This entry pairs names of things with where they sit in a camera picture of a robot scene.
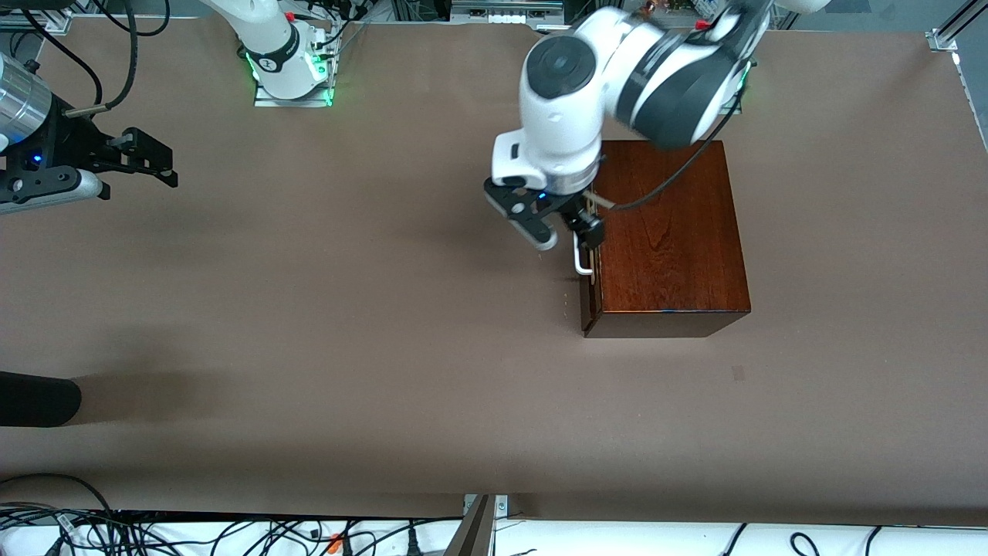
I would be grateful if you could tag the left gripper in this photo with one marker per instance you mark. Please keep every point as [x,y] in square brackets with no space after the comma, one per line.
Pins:
[577,214]

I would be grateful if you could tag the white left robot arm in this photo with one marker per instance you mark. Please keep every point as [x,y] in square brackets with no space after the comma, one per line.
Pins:
[563,116]

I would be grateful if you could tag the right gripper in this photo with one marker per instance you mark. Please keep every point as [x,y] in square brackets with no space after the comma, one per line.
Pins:
[77,148]

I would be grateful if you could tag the aluminium corner bracket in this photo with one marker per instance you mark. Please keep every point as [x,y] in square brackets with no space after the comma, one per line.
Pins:
[943,35]

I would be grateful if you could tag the grey aluminium frame strut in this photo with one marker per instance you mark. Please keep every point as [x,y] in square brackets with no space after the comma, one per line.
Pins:
[472,537]

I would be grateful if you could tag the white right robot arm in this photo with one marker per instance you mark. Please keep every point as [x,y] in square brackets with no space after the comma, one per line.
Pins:
[270,38]

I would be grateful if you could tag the aluminium frame rail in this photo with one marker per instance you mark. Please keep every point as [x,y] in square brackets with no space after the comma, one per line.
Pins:
[58,19]

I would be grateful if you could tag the wooden drawer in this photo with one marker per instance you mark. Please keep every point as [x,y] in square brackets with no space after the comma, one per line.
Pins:
[590,297]

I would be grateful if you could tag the black cylindrical object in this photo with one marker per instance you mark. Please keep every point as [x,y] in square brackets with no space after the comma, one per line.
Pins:
[38,399]

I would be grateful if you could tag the dark brown wooden cabinet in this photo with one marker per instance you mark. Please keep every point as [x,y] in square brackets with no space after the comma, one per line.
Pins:
[671,247]

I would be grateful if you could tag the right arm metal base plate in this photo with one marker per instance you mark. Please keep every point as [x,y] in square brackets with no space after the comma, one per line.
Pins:
[293,103]

